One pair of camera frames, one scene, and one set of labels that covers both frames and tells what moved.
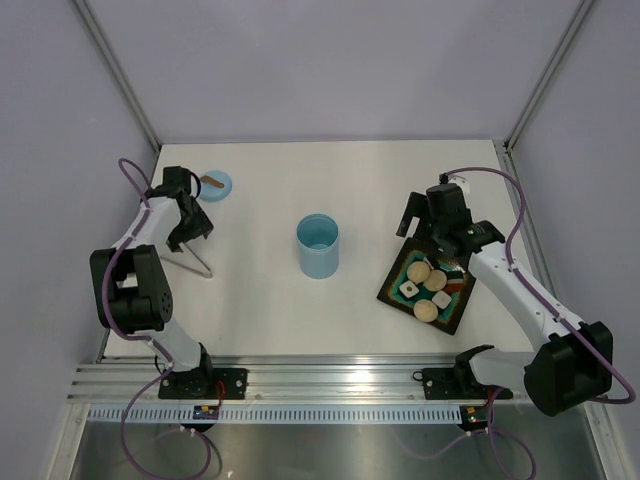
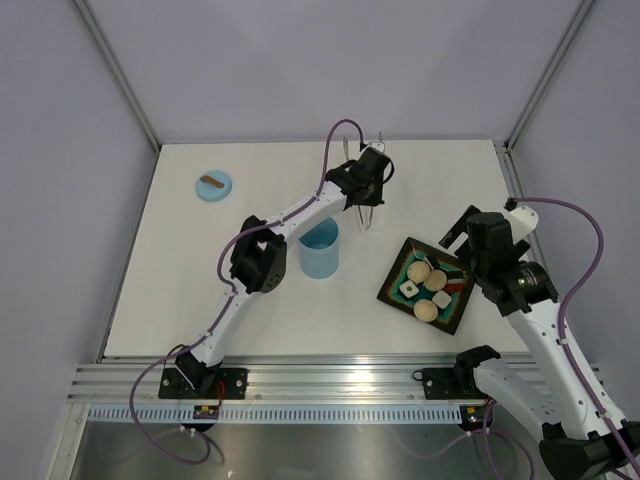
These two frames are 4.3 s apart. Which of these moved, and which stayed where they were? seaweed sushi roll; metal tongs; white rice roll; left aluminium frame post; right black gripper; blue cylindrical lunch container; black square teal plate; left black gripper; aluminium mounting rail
Moved: right black gripper; metal tongs; left black gripper
Stayed: aluminium mounting rail; left aluminium frame post; blue cylindrical lunch container; white rice roll; black square teal plate; seaweed sushi roll
